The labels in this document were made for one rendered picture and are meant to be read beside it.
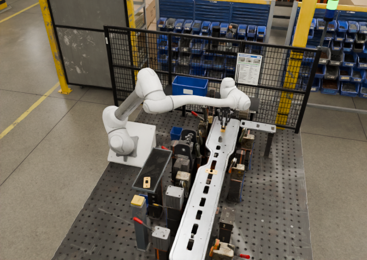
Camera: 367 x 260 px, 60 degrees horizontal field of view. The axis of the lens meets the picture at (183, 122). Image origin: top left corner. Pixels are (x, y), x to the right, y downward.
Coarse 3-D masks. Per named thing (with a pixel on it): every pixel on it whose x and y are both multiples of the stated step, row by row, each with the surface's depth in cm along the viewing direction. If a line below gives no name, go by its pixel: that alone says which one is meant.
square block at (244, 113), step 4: (248, 108) 274; (240, 112) 271; (244, 112) 270; (240, 116) 273; (244, 116) 272; (240, 120) 276; (244, 124) 277; (240, 128) 281; (240, 132) 286; (236, 140) 290; (240, 144) 290
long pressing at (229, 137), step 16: (208, 144) 245; (224, 144) 245; (208, 160) 231; (224, 160) 231; (192, 192) 206; (208, 192) 206; (192, 208) 196; (208, 208) 196; (192, 224) 187; (208, 224) 187; (176, 240) 178; (208, 240) 179; (176, 256) 171; (192, 256) 171
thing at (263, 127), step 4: (244, 120) 270; (240, 124) 266; (248, 124) 266; (252, 124) 266; (256, 124) 266; (260, 124) 266; (264, 124) 266; (268, 124) 266; (248, 128) 262; (252, 128) 261; (256, 128) 261; (260, 128) 261; (264, 128) 261; (268, 128) 261; (268, 132) 259; (272, 132) 258
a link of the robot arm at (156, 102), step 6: (150, 96) 206; (156, 96) 206; (162, 96) 207; (168, 96) 211; (144, 102) 206; (150, 102) 204; (156, 102) 205; (162, 102) 206; (168, 102) 208; (144, 108) 208; (150, 108) 204; (156, 108) 205; (162, 108) 207; (168, 108) 209
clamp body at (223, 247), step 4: (220, 244) 171; (224, 244) 170; (228, 244) 170; (220, 248) 168; (224, 248) 168; (228, 248) 168; (232, 248) 170; (212, 252) 168; (216, 252) 167; (220, 252) 166; (224, 252) 166; (228, 252) 166; (232, 252) 166; (212, 256) 170; (216, 256) 168; (220, 256) 167; (224, 256) 166; (228, 256) 165; (232, 256) 165
